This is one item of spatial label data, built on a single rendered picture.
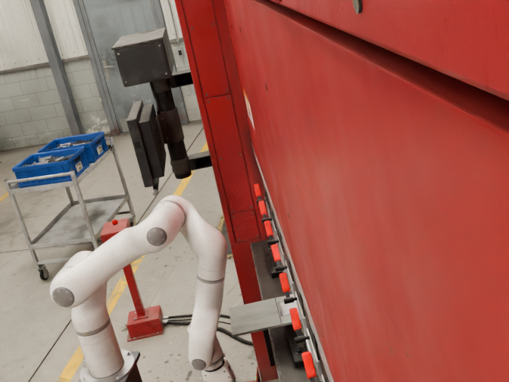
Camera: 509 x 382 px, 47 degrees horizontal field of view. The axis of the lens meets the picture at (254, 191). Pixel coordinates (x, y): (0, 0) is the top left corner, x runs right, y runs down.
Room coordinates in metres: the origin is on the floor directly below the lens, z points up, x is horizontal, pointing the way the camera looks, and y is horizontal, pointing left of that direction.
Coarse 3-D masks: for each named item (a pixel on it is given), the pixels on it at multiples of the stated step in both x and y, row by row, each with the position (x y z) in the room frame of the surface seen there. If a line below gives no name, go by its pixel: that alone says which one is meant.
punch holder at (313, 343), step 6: (306, 312) 1.32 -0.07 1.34; (306, 318) 1.35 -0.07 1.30; (312, 330) 1.23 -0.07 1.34; (312, 336) 1.25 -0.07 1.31; (312, 342) 1.29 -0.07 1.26; (312, 348) 1.29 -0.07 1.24; (312, 354) 1.33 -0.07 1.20; (318, 354) 1.22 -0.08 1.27; (318, 360) 1.23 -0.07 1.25; (318, 366) 1.22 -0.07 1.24; (318, 372) 1.24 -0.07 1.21
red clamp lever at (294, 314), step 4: (292, 308) 1.38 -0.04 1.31; (296, 308) 1.38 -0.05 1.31; (292, 312) 1.37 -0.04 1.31; (296, 312) 1.37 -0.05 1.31; (292, 316) 1.37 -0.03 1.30; (296, 316) 1.36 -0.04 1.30; (292, 320) 1.36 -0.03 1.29; (296, 320) 1.36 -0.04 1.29; (292, 324) 1.35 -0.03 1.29; (296, 324) 1.35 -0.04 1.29; (300, 324) 1.35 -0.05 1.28; (296, 328) 1.34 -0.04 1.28; (300, 328) 1.34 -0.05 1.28; (296, 332) 1.34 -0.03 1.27; (300, 332) 1.33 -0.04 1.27; (300, 336) 1.32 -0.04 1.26; (304, 336) 1.32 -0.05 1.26; (308, 336) 1.32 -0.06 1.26; (296, 340) 1.31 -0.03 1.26; (300, 340) 1.31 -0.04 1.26; (304, 340) 1.31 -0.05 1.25
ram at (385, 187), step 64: (256, 0) 1.20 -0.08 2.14; (256, 64) 1.47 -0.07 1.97; (320, 64) 0.59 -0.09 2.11; (384, 64) 0.38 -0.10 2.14; (256, 128) 2.04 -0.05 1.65; (320, 128) 0.65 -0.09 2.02; (384, 128) 0.39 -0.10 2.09; (448, 128) 0.27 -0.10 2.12; (320, 192) 0.73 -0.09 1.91; (384, 192) 0.41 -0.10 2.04; (448, 192) 0.28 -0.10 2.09; (320, 256) 0.84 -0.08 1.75; (384, 256) 0.43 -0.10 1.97; (448, 256) 0.29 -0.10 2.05; (320, 320) 1.01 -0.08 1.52; (384, 320) 0.46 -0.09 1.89; (448, 320) 0.29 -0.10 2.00
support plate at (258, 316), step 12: (264, 300) 1.96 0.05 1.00; (276, 300) 1.94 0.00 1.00; (240, 312) 1.91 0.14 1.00; (252, 312) 1.89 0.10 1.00; (264, 312) 1.87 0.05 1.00; (276, 312) 1.86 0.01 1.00; (240, 324) 1.83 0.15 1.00; (252, 324) 1.81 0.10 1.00; (264, 324) 1.80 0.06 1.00; (276, 324) 1.78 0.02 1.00; (288, 324) 1.78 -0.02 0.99
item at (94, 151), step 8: (72, 136) 5.35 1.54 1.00; (80, 136) 5.33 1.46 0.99; (88, 136) 5.31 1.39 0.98; (96, 136) 5.30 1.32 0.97; (104, 136) 5.27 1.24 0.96; (48, 144) 5.25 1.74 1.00; (56, 144) 5.37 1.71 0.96; (64, 144) 5.28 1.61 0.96; (72, 144) 5.17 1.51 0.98; (80, 144) 5.08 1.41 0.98; (88, 144) 4.95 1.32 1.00; (96, 144) 5.08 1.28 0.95; (104, 144) 5.23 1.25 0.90; (88, 152) 4.96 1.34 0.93; (96, 152) 5.03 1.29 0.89; (104, 152) 5.17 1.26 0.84; (88, 160) 4.96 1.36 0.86; (96, 160) 4.98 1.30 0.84
